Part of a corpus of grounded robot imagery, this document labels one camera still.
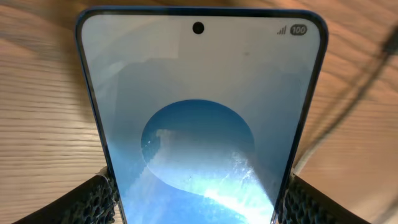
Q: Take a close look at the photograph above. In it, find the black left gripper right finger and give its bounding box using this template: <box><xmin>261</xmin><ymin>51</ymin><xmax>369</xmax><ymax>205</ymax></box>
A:
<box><xmin>277</xmin><ymin>174</ymin><xmax>369</xmax><ymax>224</ymax></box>

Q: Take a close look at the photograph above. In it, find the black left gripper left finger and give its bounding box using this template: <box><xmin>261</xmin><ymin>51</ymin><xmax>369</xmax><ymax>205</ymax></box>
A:
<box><xmin>14</xmin><ymin>175</ymin><xmax>118</xmax><ymax>224</ymax></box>

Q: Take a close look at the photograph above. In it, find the blue Galaxy smartphone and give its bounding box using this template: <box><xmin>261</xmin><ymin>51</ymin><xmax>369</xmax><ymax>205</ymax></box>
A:
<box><xmin>75</xmin><ymin>6</ymin><xmax>328</xmax><ymax>223</ymax></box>

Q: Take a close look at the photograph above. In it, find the black USB charging cable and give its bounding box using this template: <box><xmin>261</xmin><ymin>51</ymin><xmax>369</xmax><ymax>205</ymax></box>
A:
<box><xmin>294</xmin><ymin>18</ymin><xmax>398</xmax><ymax>174</ymax></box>

